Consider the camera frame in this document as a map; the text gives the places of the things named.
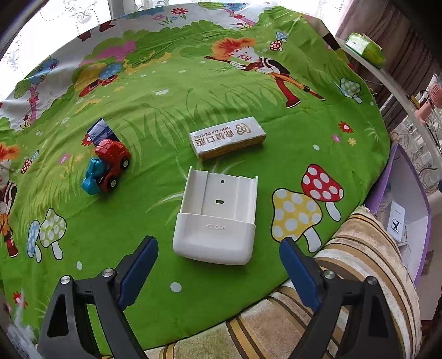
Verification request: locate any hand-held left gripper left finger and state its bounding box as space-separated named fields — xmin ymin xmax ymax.
xmin=36 ymin=236 xmax=159 ymax=359

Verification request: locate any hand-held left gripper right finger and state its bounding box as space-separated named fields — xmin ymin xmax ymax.
xmin=279 ymin=237 xmax=403 ymax=359

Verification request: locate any white plastic holder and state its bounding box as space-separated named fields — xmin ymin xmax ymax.
xmin=172 ymin=166 xmax=259 ymax=266

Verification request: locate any purple storage box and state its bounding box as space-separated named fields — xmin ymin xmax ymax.
xmin=366 ymin=143 xmax=433 ymax=287

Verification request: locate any gold and white dental box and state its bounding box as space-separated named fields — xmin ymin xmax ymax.
xmin=189 ymin=117 xmax=267 ymax=161

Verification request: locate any blue toy vehicle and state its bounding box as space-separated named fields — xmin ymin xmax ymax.
xmin=82 ymin=158 xmax=104 ymax=196

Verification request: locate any white box with black logo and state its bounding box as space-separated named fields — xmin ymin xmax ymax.
xmin=390 ymin=201 xmax=408 ymax=242

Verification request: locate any red toy car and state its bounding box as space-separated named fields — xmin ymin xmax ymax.
xmin=94 ymin=139 xmax=132 ymax=193

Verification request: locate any dark blue toy box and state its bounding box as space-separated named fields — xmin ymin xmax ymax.
xmin=86 ymin=118 xmax=121 ymax=147

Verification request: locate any green cartoon printed cloth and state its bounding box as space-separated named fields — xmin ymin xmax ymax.
xmin=0 ymin=2 xmax=392 ymax=349

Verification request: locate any pink handheld fan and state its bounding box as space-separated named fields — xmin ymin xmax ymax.
xmin=416 ymin=83 xmax=442 ymax=121

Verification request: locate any white shelf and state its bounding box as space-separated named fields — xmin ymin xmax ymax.
xmin=340 ymin=36 xmax=442 ymax=156

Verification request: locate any green tissue pack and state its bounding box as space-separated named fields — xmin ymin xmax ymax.
xmin=345 ymin=32 xmax=386 ymax=67

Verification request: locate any brown drape curtain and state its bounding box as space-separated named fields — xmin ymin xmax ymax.
xmin=335 ymin=0 xmax=442 ymax=114

